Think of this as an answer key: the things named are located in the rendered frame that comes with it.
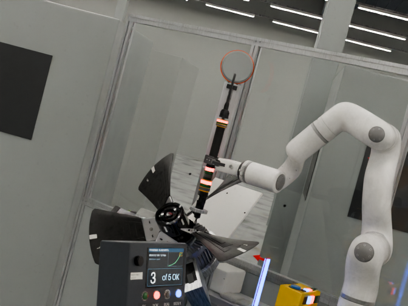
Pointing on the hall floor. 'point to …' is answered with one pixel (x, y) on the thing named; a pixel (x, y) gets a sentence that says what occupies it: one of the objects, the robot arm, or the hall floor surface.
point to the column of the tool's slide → (216, 125)
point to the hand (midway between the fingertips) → (212, 160)
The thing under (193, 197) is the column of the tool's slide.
